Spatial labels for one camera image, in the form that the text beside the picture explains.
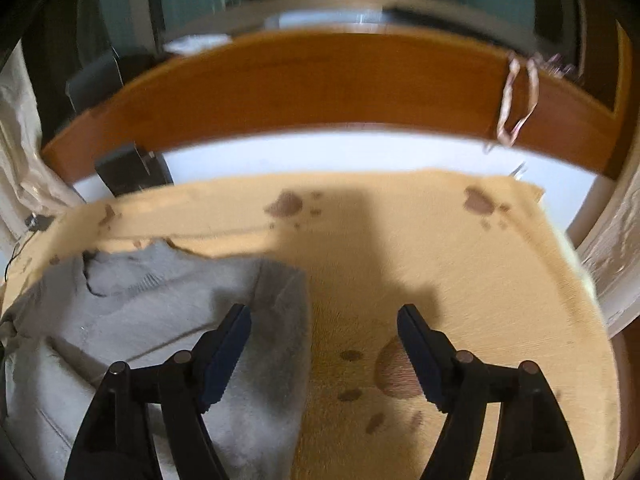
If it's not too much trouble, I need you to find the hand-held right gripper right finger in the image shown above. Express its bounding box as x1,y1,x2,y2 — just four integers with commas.
396,304,585,480

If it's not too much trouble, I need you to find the grey knit sweater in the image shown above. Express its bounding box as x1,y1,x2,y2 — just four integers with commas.
0,240,311,480

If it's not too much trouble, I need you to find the dark open cardboard box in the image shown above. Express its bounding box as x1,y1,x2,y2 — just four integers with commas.
95,142,173,198

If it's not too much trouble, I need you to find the white paper card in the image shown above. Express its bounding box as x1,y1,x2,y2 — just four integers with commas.
165,34,233,55

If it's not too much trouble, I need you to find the pink ribbon loop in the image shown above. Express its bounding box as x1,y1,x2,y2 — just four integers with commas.
495,52,541,148

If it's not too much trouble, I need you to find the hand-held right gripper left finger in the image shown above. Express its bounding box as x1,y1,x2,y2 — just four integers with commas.
64,304,252,480

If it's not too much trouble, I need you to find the cream embossed curtain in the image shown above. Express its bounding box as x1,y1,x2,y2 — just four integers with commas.
575,160,640,336

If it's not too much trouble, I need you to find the cream pleated curtain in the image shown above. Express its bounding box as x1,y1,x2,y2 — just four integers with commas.
0,42,88,241

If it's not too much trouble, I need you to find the yellow paw print blanket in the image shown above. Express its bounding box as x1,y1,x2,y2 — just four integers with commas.
0,167,623,480

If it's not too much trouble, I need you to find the wooden window sill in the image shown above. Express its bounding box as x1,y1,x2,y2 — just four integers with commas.
42,32,633,186

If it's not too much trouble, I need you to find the dark grey box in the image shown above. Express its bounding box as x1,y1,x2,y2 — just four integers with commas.
67,50,126,113

